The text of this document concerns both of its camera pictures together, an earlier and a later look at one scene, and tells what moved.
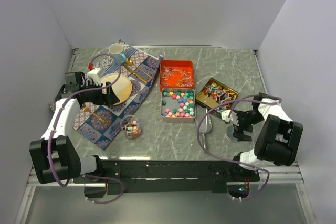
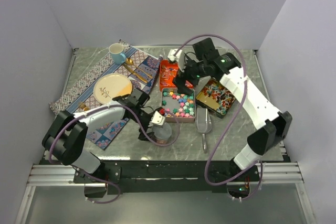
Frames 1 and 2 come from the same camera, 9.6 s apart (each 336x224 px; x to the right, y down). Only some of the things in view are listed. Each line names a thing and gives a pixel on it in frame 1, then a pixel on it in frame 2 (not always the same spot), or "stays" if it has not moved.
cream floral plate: (123, 87) stays
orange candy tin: (176, 73) stays
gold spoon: (130, 61) stays
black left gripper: (108, 98) -> (150, 135)
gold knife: (136, 74) stays
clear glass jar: (130, 127) -> (163, 134)
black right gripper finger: (246, 137) -> (179, 81)
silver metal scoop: (205, 125) stays
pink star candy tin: (178, 105) stays
